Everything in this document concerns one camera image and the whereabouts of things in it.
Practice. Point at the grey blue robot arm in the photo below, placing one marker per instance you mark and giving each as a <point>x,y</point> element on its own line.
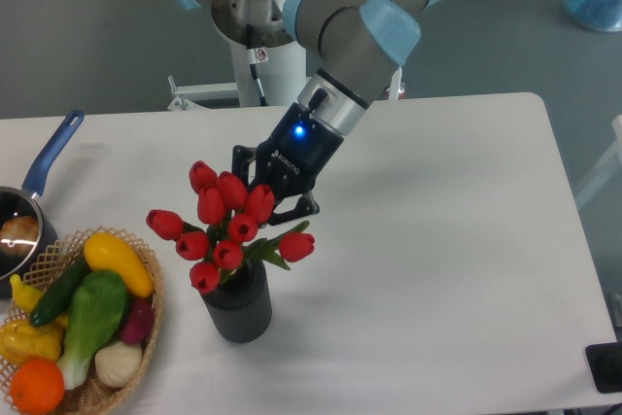
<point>325,62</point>

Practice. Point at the woven wicker basket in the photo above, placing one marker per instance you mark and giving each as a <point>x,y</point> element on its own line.
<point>92,397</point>

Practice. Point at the white garlic bulb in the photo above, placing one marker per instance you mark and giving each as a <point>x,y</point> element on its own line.
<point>116,363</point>

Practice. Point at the yellow bell pepper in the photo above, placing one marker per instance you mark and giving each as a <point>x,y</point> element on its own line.
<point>20,342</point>

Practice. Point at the dark grey ribbed vase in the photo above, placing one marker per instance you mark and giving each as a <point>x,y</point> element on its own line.
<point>241,309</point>

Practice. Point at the yellow squash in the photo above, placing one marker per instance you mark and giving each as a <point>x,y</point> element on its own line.
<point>105,251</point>

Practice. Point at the red tulip bouquet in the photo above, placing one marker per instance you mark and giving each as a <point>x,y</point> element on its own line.
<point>231,215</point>

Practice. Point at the white frame at right edge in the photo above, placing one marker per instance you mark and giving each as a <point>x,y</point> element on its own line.
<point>607,165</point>

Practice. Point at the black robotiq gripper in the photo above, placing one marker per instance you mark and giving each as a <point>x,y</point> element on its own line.
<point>289,161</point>

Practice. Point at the brown bread roll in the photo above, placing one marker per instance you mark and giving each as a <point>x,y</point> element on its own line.
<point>19,236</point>

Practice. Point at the green cucumber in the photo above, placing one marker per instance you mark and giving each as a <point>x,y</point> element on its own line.
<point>57,298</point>

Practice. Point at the blue handled saucepan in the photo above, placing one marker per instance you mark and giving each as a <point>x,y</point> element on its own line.
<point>24,201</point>

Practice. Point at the orange fruit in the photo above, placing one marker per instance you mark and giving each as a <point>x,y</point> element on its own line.
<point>37,387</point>

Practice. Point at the purple red onion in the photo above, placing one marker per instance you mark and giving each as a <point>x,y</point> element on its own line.
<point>138,323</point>

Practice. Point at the green bok choy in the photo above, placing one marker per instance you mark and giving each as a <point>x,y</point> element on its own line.
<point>95,313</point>

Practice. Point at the black device at table edge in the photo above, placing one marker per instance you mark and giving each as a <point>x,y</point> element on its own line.
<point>605,365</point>

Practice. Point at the yellow banana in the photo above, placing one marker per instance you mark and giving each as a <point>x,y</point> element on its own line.
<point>24,296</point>

